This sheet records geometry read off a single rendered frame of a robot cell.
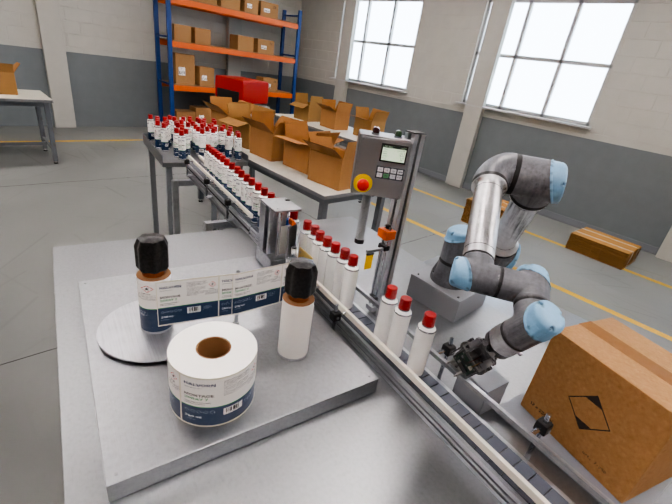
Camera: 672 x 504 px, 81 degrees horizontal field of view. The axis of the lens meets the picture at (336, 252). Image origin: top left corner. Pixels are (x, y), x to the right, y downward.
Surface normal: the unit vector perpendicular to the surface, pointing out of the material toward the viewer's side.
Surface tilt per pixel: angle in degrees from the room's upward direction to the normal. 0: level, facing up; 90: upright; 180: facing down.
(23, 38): 90
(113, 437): 0
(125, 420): 0
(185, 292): 90
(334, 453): 0
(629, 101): 90
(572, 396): 90
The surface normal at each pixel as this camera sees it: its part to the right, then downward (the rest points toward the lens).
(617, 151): -0.73, 0.20
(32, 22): 0.67, 0.40
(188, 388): -0.31, 0.37
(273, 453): 0.14, -0.89
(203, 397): 0.07, 0.44
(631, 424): -0.91, 0.06
